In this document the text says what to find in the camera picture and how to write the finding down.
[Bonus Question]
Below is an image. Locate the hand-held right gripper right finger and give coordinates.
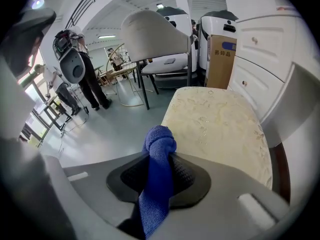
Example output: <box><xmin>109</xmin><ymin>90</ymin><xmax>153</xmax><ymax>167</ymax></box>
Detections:
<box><xmin>154</xmin><ymin>152</ymin><xmax>291</xmax><ymax>240</ymax></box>

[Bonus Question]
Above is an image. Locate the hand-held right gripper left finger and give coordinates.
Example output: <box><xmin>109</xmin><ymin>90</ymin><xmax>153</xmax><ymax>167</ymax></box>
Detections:
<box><xmin>62</xmin><ymin>152</ymin><xmax>150</xmax><ymax>240</ymax></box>

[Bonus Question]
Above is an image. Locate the blue cloth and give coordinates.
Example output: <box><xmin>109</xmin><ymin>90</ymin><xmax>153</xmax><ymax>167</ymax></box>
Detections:
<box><xmin>138</xmin><ymin>125</ymin><xmax>178</xmax><ymax>238</ymax></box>

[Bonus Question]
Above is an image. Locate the cream fluffy stool cushion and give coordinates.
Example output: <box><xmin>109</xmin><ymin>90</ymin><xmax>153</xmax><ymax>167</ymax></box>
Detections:
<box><xmin>161</xmin><ymin>86</ymin><xmax>273</xmax><ymax>191</ymax></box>

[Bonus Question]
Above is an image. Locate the white desk with drawers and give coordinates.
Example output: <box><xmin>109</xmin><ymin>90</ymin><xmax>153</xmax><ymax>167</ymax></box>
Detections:
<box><xmin>227</xmin><ymin>7</ymin><xmax>320</xmax><ymax>147</ymax></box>

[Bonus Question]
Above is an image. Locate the brown cardboard box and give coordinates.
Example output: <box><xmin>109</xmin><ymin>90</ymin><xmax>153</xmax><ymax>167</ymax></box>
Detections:
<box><xmin>204</xmin><ymin>33</ymin><xmax>238</xmax><ymax>90</ymax></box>

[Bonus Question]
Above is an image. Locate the white robot with black lid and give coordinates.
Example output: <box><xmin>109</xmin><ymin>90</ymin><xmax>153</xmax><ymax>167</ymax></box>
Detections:
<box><xmin>197</xmin><ymin>10</ymin><xmax>239</xmax><ymax>72</ymax></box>
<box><xmin>156</xmin><ymin>6</ymin><xmax>198</xmax><ymax>72</ymax></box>

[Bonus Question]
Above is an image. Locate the black balcony railing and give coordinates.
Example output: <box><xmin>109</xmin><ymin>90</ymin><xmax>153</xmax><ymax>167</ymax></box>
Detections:
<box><xmin>64</xmin><ymin>0</ymin><xmax>115</xmax><ymax>30</ymax></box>

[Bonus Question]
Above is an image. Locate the black frame table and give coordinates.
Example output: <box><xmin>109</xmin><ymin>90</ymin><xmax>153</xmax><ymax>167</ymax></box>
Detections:
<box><xmin>37</xmin><ymin>97</ymin><xmax>73</xmax><ymax>131</ymax></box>

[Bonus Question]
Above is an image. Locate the gold wire chair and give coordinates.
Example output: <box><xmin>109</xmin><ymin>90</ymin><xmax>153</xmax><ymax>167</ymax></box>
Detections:
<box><xmin>106</xmin><ymin>42</ymin><xmax>154</xmax><ymax>107</ymax></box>

